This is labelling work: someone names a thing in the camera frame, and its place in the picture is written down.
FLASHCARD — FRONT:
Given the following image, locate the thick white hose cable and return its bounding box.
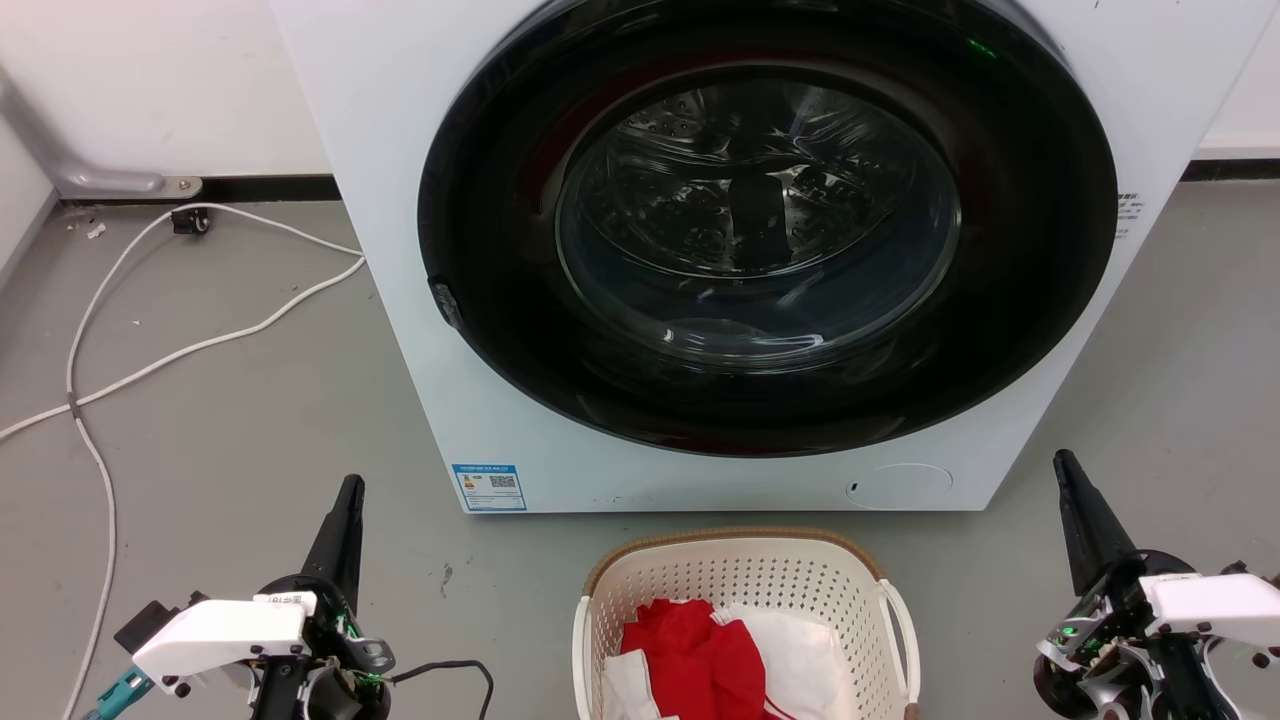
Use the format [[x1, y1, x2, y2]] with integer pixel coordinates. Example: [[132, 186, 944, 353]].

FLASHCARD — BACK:
[[0, 255, 368, 444]]

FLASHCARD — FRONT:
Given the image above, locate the black baseboard strip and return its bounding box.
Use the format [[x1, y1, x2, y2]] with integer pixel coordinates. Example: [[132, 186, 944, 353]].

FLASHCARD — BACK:
[[1180, 158, 1280, 183], [198, 176, 343, 203]]

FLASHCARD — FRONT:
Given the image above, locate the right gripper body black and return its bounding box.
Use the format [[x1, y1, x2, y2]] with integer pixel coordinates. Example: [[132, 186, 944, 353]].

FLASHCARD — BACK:
[[1033, 547, 1251, 720]]

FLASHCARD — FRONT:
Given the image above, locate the black round washer door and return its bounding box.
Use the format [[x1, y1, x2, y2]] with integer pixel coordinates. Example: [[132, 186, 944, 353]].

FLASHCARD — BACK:
[[417, 0, 1120, 459]]

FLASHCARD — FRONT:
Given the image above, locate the white front-load washing machine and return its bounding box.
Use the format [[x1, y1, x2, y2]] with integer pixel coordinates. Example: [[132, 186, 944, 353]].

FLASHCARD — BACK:
[[269, 0, 1280, 514]]

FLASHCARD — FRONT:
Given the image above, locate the blue energy label sticker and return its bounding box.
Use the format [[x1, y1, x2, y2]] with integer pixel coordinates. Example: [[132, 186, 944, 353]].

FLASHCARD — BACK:
[[451, 462, 528, 513]]

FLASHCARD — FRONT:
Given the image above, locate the grey wall pipe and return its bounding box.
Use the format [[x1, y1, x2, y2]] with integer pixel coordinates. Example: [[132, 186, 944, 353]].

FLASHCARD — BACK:
[[0, 68, 203, 198]]

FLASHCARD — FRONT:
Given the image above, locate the red garment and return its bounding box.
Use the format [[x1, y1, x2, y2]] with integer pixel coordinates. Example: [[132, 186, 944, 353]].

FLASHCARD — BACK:
[[619, 597, 793, 720]]

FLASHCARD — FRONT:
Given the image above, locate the large white garment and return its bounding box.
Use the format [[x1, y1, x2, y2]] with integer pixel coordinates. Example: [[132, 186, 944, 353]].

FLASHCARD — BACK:
[[714, 602, 853, 720]]

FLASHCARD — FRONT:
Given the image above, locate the round white filter cover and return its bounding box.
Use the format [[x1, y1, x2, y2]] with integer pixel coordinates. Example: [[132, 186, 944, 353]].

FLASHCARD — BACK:
[[844, 462, 954, 511]]

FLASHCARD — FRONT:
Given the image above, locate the teal cable connector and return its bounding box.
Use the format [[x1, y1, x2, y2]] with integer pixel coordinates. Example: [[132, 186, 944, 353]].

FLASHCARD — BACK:
[[84, 668, 155, 720]]

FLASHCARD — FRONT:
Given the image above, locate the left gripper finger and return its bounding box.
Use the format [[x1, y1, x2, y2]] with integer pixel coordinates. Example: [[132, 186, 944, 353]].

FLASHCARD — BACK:
[[331, 475, 367, 613], [299, 475, 355, 597]]

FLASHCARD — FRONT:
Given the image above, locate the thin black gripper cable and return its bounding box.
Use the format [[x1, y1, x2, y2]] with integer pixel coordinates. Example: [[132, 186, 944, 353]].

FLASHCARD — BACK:
[[388, 659, 497, 720]]

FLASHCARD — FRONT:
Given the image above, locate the long white power cable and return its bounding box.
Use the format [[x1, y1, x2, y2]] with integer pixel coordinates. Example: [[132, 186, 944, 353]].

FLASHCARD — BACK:
[[60, 202, 367, 720]]

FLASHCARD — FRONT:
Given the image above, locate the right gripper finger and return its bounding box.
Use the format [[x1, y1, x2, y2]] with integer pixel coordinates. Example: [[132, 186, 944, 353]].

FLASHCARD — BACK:
[[1052, 449, 1111, 595], [1064, 449, 1139, 576]]

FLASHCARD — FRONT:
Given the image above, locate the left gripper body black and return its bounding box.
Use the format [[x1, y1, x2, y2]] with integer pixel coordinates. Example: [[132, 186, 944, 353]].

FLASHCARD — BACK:
[[250, 574, 397, 720]]

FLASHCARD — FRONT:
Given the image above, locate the small white cloth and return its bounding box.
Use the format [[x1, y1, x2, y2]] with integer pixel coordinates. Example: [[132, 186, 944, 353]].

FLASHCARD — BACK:
[[600, 649, 663, 720]]

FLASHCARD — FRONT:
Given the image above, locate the cream perforated laundry basket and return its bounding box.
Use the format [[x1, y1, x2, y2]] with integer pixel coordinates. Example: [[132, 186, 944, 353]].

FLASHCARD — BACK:
[[572, 527, 922, 720]]

